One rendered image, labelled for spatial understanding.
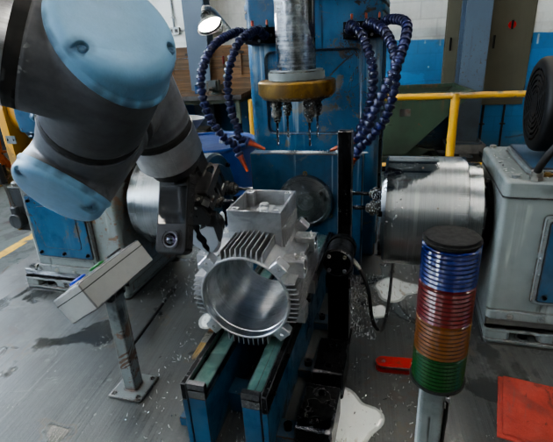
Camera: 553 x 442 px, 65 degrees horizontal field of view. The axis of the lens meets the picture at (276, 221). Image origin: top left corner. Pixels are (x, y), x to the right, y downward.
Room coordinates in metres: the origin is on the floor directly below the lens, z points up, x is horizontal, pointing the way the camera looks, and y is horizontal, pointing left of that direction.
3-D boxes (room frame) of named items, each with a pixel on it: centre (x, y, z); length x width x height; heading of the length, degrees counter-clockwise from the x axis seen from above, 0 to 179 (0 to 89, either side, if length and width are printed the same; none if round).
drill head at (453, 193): (0.92, -0.37, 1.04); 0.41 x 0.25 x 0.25; 73
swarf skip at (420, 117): (5.29, -1.65, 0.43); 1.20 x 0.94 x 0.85; 81
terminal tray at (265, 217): (0.77, 0.02, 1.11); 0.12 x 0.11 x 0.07; 164
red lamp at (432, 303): (0.42, -0.18, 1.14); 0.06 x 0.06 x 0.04
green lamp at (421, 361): (0.42, -0.18, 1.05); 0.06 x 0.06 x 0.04
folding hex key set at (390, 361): (0.69, -0.22, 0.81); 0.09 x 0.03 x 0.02; 78
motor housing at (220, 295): (0.73, 0.03, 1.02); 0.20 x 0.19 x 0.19; 164
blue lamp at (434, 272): (0.42, -0.18, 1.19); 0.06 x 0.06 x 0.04
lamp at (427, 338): (0.42, -0.18, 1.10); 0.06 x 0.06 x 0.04
